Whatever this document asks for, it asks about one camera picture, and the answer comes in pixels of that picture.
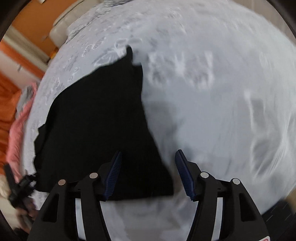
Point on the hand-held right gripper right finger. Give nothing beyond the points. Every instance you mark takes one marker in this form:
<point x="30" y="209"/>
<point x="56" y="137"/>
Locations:
<point x="184" y="175"/>

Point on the white padded headboard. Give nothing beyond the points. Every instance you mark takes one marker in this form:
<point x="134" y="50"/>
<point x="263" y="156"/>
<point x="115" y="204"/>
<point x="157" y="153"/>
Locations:
<point x="67" y="23"/>

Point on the dark striped cloth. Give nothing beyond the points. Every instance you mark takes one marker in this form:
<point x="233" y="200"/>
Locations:
<point x="278" y="213"/>

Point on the person's left hand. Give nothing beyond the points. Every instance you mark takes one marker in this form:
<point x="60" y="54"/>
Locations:
<point x="29" y="207"/>

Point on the black garment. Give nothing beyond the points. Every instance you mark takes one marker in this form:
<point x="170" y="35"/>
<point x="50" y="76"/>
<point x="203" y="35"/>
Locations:
<point x="99" y="129"/>

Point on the pink cloth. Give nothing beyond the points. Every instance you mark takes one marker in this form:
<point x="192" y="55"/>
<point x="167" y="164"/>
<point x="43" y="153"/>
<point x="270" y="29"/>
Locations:
<point x="18" y="132"/>

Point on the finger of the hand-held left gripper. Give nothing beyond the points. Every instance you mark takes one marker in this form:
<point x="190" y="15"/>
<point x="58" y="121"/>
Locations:
<point x="27" y="183"/>

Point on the grey cloth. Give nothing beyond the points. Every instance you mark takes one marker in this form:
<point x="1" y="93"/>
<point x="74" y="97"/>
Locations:
<point x="25" y="97"/>

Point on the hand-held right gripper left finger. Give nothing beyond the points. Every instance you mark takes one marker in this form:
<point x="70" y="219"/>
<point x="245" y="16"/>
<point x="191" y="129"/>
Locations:
<point x="113" y="175"/>

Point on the grey printed bed sheet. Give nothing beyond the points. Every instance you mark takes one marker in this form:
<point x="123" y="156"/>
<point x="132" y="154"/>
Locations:
<point x="208" y="97"/>

